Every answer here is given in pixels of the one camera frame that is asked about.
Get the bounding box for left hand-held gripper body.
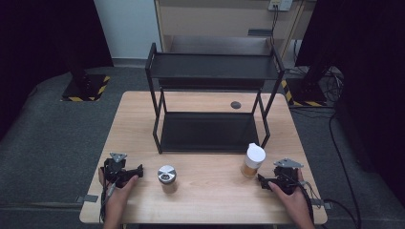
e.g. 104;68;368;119
102;152;129;189

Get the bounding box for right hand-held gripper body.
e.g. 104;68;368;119
272;157;305;196

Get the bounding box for jar with white lid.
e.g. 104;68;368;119
241;142;266;178

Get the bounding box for glass jar with silver lid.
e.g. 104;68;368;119
157;164;178;194

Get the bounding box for black metal two-tier shelf rack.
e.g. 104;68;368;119
144;42;287;156

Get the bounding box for person's left hand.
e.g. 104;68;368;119
97;167;140;213

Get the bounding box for person's right hand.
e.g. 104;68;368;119
267;169;312;220

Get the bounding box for grey tape piece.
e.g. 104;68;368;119
75;194;99;204
309;198;333;210

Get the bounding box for black stand base striped tape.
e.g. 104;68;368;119
280;65;330;108
60;63;112;103

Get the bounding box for black curtain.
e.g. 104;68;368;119
0;0;115;141
295;0;405;206

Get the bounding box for grey cabinet label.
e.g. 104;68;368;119
246;29;273;37

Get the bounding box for beige wooden cabinet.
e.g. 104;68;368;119
154;0;317;61

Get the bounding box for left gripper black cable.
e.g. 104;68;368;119
98;165;118;224

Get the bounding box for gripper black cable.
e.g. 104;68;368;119
295;179;323;225
98;165;118;224

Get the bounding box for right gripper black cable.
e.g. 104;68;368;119
295;179;323;225

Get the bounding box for long black floor cable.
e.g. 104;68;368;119
320;109;363;229

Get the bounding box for tangled floor cable bundle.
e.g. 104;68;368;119
323;66;346;103

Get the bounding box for black socket cable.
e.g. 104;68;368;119
269;4;279;46

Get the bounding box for white wall socket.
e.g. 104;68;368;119
267;0;294;12

